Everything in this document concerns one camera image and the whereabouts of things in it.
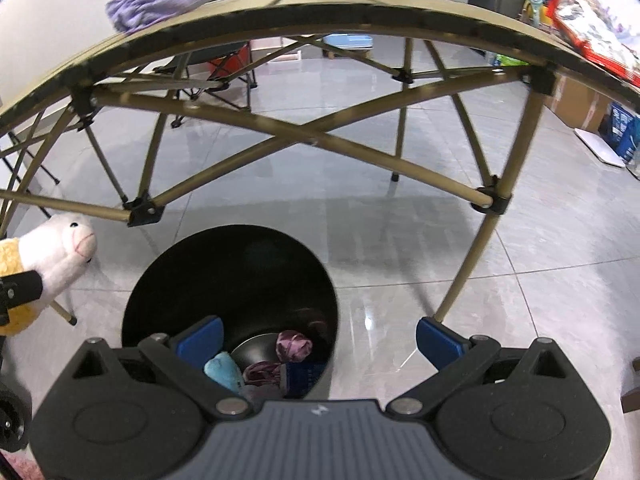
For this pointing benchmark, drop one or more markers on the pink fuzzy cloth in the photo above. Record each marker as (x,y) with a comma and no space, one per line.
(15,467)

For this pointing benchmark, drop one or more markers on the white bathroom scale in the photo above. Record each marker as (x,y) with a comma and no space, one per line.
(600,147)

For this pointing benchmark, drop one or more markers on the large taped cardboard box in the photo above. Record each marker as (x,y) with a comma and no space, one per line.
(580,100)

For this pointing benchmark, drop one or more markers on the black folding chair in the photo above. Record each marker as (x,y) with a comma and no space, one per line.
(200,65)

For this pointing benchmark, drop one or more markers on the blue pet food bag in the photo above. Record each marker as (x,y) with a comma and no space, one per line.
(622,132)

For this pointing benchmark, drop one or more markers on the blue tissue pack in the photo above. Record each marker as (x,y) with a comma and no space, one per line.
(305,377)

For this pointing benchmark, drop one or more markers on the green plastic bag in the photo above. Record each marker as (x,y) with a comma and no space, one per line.
(510,60)

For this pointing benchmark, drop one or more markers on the black round waste bin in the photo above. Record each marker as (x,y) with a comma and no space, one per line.
(225,270)

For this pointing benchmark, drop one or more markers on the red bucket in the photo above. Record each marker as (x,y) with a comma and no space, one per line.
(230,62)

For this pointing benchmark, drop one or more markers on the brown wooden furniture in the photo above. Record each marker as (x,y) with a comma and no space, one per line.
(632,385)

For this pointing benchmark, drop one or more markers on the light blue plush toy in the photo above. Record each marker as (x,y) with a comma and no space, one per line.
(225,370)

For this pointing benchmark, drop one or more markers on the teal and pink plastic toy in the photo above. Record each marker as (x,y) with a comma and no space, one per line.
(535,2)

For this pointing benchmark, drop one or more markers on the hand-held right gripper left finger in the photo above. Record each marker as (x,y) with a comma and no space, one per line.
(200,337)

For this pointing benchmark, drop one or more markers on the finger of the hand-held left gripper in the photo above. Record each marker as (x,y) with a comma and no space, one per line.
(22,289)

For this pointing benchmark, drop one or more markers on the yellow and white plush toy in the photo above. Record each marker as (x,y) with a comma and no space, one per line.
(55,250)

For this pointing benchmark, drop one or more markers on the pink satin scrunchie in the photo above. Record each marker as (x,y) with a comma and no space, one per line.
(261,372)
(294,346)

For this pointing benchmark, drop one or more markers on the red and silver snack bag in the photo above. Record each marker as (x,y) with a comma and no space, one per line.
(595,30)

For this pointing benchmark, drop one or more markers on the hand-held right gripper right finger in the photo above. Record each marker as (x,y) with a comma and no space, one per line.
(440,342)

